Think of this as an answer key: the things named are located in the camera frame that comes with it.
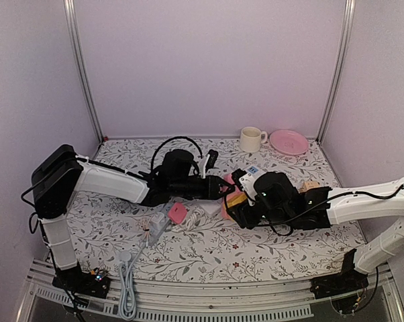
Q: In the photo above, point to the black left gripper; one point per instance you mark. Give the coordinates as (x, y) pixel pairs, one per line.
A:
(211, 190)

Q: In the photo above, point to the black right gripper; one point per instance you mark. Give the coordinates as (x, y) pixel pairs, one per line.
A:
(242, 216)

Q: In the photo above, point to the pink triangular socket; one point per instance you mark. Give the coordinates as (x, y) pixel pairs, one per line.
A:
(229, 194)

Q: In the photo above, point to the yellow square adapter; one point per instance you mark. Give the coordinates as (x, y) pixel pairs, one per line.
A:
(236, 200)

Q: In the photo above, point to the white power strip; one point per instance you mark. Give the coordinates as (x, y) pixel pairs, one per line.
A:
(215, 207)

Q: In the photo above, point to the beige dragon cube adapter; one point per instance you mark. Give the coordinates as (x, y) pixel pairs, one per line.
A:
(308, 185)

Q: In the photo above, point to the pink square charger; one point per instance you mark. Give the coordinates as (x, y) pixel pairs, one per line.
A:
(177, 213)

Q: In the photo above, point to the white phone charger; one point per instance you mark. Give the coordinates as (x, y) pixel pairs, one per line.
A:
(158, 221)

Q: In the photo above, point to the grey small power strip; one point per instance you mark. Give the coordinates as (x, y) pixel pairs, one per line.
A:
(154, 235)

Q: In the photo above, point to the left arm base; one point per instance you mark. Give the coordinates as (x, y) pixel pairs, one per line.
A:
(95, 283)

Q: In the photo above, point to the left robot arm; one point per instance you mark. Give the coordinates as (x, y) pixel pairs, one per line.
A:
(65, 173)

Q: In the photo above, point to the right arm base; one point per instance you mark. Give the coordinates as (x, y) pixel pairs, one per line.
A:
(346, 280)

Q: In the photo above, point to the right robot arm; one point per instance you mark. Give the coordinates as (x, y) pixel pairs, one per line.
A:
(368, 202)

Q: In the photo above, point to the cream ribbed mug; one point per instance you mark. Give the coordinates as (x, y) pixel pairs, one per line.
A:
(251, 139)

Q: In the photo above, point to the pink plate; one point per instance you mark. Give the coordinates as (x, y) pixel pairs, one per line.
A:
(288, 142)

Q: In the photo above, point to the floral tablecloth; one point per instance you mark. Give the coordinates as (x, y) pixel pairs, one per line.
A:
(213, 249)

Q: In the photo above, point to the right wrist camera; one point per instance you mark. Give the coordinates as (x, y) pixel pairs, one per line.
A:
(244, 180)

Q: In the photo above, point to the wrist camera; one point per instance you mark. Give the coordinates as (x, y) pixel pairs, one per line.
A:
(244, 180)
(207, 163)

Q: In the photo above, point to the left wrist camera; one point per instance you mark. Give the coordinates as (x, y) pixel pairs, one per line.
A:
(207, 163)

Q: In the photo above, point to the front aluminium rail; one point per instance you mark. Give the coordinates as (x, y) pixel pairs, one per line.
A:
(276, 300)

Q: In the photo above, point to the right aluminium frame post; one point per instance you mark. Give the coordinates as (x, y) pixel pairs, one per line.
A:
(345, 35)

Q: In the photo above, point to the aluminium frame post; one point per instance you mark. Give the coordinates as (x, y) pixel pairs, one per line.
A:
(345, 35)
(73, 30)

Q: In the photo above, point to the left aluminium frame post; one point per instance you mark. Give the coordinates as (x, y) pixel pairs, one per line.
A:
(73, 30)

